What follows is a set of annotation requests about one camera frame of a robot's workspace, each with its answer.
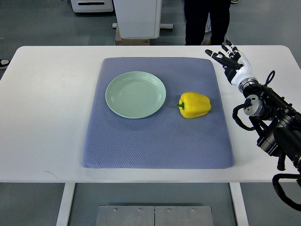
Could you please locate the yellow bell pepper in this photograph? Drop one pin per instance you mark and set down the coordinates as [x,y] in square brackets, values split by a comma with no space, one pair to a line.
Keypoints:
[193,105]

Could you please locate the white machine cabinet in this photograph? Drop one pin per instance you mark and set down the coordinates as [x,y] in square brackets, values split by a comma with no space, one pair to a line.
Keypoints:
[139,19]

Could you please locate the metal base plate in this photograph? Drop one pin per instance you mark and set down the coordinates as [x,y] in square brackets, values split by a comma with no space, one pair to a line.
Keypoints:
[154,216]

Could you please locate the left white table leg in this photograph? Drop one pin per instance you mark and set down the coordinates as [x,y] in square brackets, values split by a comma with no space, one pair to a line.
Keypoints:
[66,203]

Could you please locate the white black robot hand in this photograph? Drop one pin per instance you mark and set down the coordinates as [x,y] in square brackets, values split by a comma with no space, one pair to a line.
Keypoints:
[235,64]

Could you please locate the right white table leg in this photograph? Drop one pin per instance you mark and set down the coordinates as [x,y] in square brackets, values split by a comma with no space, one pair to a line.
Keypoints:
[238,204]

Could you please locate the blue grey quilted mat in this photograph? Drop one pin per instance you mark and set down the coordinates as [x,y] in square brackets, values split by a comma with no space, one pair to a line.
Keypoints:
[164,140]

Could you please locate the white device with slot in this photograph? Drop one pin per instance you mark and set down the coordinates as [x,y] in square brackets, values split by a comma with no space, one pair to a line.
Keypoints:
[92,6]

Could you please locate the white table leg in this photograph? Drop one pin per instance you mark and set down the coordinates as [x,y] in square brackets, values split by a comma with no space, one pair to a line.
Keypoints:
[66,203]
[238,204]

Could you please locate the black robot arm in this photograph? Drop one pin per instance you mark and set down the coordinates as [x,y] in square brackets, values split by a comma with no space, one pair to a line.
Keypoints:
[277,124]

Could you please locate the light green plate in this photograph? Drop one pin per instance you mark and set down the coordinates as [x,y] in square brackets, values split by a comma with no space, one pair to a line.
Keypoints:
[135,95]

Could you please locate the cardboard box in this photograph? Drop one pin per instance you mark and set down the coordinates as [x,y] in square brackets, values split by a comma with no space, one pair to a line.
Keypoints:
[129,42]

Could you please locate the person in dark trousers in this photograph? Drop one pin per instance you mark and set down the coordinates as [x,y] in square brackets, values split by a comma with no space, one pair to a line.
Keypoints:
[198,12]

